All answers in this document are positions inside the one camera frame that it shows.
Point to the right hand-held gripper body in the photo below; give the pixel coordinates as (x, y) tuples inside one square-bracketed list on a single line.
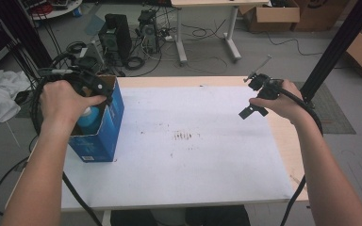
[(265, 86)]

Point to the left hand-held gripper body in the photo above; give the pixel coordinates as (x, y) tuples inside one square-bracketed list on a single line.
[(92, 81)]

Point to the blue bottle with white cap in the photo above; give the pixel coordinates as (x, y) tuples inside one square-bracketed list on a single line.
[(89, 121)]

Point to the blue cardboard box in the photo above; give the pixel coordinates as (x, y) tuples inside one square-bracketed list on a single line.
[(103, 141)]

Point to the person's right hand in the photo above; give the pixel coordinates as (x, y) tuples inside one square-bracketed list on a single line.
[(287, 103)]

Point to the person's left hand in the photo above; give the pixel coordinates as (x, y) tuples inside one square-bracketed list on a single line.
[(59, 103)]

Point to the white power supply unit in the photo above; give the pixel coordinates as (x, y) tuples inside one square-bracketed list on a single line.
[(84, 51)]

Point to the black computer tower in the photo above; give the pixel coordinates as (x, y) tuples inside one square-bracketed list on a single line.
[(119, 34)]

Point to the blue-grey floor sheet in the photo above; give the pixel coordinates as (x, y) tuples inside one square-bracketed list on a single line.
[(94, 25)]

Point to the blue cup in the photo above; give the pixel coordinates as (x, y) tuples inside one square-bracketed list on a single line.
[(77, 12)]

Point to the open cardboard box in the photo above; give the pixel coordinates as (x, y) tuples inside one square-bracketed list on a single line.
[(276, 14)]

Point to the grey floor mat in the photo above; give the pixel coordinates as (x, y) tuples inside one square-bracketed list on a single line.
[(333, 116)]

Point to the open computer case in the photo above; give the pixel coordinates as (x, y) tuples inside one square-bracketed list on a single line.
[(147, 29)]

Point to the round white table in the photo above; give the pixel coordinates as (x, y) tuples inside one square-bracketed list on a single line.
[(59, 12)]

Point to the white paper sheet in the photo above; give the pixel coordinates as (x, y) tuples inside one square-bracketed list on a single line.
[(185, 175)]

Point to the white power strip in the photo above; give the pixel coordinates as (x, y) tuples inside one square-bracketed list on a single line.
[(168, 37)]

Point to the large cardboard box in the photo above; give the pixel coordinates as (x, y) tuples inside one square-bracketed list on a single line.
[(320, 15)]

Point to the white desk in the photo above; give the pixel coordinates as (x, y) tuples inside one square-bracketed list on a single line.
[(217, 2)]

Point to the person's dark clothing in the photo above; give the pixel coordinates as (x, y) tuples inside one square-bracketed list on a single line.
[(220, 216)]

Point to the black metal post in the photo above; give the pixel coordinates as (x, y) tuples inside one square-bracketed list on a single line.
[(28, 37), (342, 40)]

